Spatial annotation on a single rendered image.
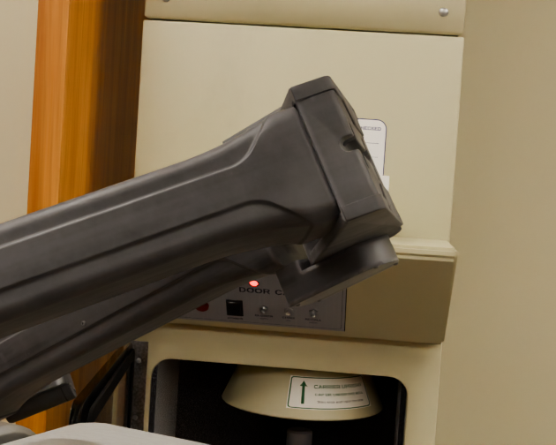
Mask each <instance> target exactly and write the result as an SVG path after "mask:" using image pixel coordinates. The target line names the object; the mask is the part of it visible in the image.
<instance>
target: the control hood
mask: <svg viewBox="0 0 556 445"><path fill-rule="evenodd" d="M390 241H391V243H392V245H393V248H394V250H395V253H396V255H397V257H398V260H399V262H398V265H393V266H392V267H391V268H388V269H386V270H384V271H382V272H380V273H378V274H377V275H373V276H371V277H369V278H367V279H365V280H363V281H362V282H360V283H357V284H355V285H353V286H350V287H349V288H347V303H346V321H345V331H333V330H322V329H310V328H288V327H276V326H266V325H254V324H243V323H231V322H219V321H198V320H187V319H175V320H173V321H171V322H169V323H177V324H189V325H200V326H211V327H223V328H244V329H256V330H267V331H279V332H290V333H301V334H313V335H324V336H346V337H357V338H369V339H380V340H391V341H403V342H414V343H436V344H440V343H441V342H444V339H445V334H446V328H447V317H448V312H449V307H450V301H451V296H452V289H453V284H454V279H455V269H456V262H457V255H458V252H457V251H456V250H455V249H454V248H453V247H452V246H451V245H450V244H449V243H448V242H447V241H446V240H434V239H422V238H397V237H391V238H390Z"/></svg>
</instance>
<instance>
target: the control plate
mask: <svg viewBox="0 0 556 445"><path fill-rule="evenodd" d="M257 281H259V286H257V287H252V286H251V285H249V283H246V284H244V285H242V286H239V287H237V288H235V289H234V290H231V291H229V292H227V293H225V294H224V295H222V296H220V297H218V298H216V299H214V300H212V301H210V302H208V304H209V308H208V310H207V311H205V312H201V311H198V310H197V309H194V310H192V311H190V312H188V313H186V314H184V315H182V316H180V317H179V318H178V319H187V320H198V321H219V322H231V323H243V324H254V325H266V326H276V327H288V328H310V329H322V330H333V331H345V321H346V303H347V289H345V290H342V291H340V292H338V293H336V294H334V295H333V296H330V297H328V298H325V299H323V300H322V301H320V302H316V303H312V304H309V305H303V306H299V307H289V304H288V302H287V300H286V298H285V296H284V293H283V291H282V287H281V285H280V283H279V280H278V278H277V276H276V274H275V275H268V276H265V277H262V278H259V279H257ZM226 299H232V300H243V311H244V316H233V315H227V306H226ZM263 305H264V306H266V307H268V311H267V312H265V313H261V311H260V310H259V307H260V306H263ZM288 307H289V308H291V309H293V313H291V314H290V315H286V313H285V312H284V308H288ZM313 309H314V310H316V311H318V315H315V317H314V318H313V317H311V315H310V314H309V311H310V310H313Z"/></svg>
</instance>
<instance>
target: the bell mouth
mask: <svg viewBox="0 0 556 445"><path fill-rule="evenodd" d="M222 399H223V400H224V401H225V402H226V403H227V404H229V405H231V406H233V407H235V408H238V409H240V410H243V411H248V412H251V413H256V414H259V415H264V416H269V417H276V418H282V419H298V420H313V421H339V420H352V419H363V418H368V417H371V416H373V415H376V414H378V413H379V412H381V411H382V409H383V405H382V403H381V401H380V398H379V394H378V391H377V389H376V386H375V384H374V381H373V378H372V376H371V375H368V374H356V373H336V372H324V371H313V370H303V369H291V368H280V367H270V366H248V365H237V367H236V369H235V371H234V373H233V374H232V376H231V378H230V380H229V383H228V385H227V386H226V388H225V389H224V391H223V393H222Z"/></svg>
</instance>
